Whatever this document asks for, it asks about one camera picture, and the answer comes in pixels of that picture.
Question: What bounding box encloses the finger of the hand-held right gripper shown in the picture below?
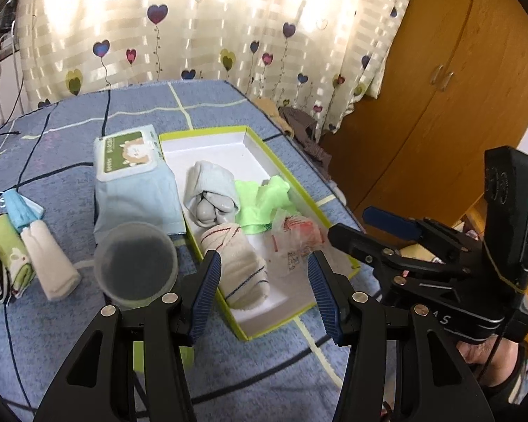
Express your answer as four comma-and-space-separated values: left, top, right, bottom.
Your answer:
362, 206, 487, 264
327, 222, 489, 292

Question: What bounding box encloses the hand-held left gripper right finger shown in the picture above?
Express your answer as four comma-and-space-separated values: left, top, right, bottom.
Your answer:
307, 250, 496, 422

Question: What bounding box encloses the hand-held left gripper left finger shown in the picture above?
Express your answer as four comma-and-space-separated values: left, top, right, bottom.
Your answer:
34, 250, 223, 422

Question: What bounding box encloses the beige striped sock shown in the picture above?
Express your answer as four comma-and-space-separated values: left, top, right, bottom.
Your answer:
200, 224, 271, 313

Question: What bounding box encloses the clear plastic packet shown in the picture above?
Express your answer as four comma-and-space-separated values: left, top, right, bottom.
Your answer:
270, 209, 327, 277

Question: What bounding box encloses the bright green cloth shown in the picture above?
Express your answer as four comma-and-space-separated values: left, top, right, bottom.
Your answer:
234, 175, 300, 236

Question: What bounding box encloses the grey sock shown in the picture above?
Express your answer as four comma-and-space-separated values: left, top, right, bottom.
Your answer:
184, 160, 240, 227

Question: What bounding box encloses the green cardboard box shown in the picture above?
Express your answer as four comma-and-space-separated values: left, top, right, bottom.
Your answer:
158, 125, 362, 341

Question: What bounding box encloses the white towel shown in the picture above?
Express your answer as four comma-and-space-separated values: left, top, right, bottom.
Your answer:
21, 220, 81, 302

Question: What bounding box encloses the green towel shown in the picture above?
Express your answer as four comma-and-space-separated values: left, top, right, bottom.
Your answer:
0, 215, 37, 300

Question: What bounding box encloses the person's right hand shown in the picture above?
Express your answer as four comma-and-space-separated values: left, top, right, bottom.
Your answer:
460, 338, 528, 405

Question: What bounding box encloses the green plastic bottle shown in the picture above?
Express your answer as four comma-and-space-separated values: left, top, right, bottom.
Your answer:
133, 340, 195, 374

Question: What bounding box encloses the clear plastic jar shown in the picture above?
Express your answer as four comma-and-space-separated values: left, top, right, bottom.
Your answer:
93, 223, 179, 311

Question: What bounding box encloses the wooden wardrobe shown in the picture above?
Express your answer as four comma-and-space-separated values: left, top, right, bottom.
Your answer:
321, 0, 528, 229

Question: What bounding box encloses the brown garment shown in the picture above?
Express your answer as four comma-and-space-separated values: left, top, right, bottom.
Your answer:
278, 105, 333, 181

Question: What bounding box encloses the wet wipes pack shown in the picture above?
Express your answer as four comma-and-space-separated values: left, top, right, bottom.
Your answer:
92, 125, 186, 244

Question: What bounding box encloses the tan cloth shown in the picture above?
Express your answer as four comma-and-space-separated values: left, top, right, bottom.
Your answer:
251, 97, 287, 119

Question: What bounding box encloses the blue face mask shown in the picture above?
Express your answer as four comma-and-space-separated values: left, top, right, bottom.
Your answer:
0, 189, 44, 229

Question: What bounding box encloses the heart print curtain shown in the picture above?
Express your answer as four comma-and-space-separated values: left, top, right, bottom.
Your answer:
15, 0, 419, 135

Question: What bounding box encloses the white cable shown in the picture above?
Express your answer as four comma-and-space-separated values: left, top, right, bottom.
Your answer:
0, 18, 25, 128

